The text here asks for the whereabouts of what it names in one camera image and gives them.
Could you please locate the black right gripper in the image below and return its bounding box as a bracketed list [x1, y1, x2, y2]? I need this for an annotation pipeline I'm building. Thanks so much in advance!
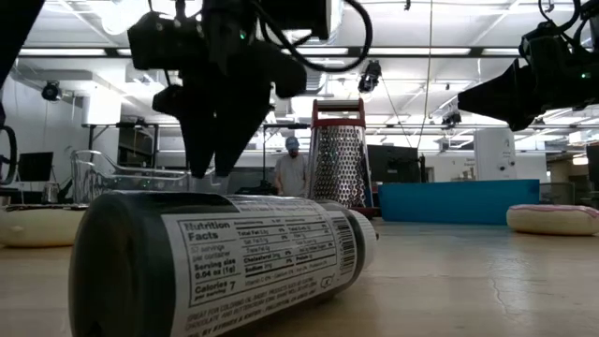
[457, 18, 599, 133]

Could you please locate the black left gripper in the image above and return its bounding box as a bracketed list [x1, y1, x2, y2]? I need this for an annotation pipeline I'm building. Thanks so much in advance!
[152, 0, 308, 179]

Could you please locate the teal plastic bin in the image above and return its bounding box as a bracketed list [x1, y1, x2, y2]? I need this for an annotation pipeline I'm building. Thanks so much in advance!
[377, 179, 541, 226]

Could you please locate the black bottle white cap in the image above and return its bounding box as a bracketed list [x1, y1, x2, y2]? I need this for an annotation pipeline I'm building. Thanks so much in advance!
[68, 190, 379, 337]

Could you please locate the pink frosted donut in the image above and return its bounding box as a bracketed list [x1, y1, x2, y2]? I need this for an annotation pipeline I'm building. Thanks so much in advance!
[505, 203, 599, 237]

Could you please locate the clear plastic bin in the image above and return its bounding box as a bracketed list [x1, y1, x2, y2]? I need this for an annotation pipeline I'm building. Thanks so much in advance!
[69, 149, 221, 205]

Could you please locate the black hanging spotlight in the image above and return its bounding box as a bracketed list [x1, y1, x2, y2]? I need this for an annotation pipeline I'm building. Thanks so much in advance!
[357, 59, 384, 95]
[441, 110, 463, 130]
[40, 81, 62, 102]

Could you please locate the white column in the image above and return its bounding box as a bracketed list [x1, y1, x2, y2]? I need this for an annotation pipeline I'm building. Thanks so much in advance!
[473, 126, 518, 182]

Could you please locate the person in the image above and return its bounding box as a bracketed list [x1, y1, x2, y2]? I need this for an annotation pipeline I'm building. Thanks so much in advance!
[273, 136, 311, 198]

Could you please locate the red steel box grater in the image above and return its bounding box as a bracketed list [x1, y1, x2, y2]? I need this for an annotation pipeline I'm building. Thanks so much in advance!
[306, 97, 381, 220]

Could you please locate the large black screen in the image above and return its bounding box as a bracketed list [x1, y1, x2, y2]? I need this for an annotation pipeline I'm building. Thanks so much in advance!
[366, 143, 421, 184]

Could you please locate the black monitor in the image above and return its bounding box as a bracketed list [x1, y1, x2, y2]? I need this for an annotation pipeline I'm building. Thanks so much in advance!
[17, 152, 54, 183]

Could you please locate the black frame light bar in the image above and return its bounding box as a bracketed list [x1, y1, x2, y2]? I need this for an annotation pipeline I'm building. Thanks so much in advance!
[16, 45, 521, 59]

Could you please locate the black background rig frame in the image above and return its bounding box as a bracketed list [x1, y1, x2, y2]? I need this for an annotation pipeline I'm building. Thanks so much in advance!
[81, 121, 311, 196]

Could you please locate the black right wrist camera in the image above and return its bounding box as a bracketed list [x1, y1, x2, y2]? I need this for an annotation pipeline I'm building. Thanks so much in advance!
[519, 21, 568, 71]

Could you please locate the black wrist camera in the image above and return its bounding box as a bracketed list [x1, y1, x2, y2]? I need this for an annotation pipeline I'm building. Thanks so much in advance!
[259, 0, 331, 41]
[519, 21, 568, 71]

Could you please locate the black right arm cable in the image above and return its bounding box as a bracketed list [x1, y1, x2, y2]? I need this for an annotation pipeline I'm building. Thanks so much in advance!
[537, 0, 584, 34]

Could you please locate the silver ventilation duct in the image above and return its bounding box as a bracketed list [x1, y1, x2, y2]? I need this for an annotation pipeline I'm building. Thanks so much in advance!
[287, 27, 345, 95]

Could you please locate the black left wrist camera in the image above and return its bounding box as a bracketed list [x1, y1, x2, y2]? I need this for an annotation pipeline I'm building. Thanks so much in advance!
[259, 0, 331, 41]

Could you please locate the black left wrist camera cable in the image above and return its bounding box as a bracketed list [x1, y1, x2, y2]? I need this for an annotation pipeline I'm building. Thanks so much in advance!
[252, 0, 374, 74]

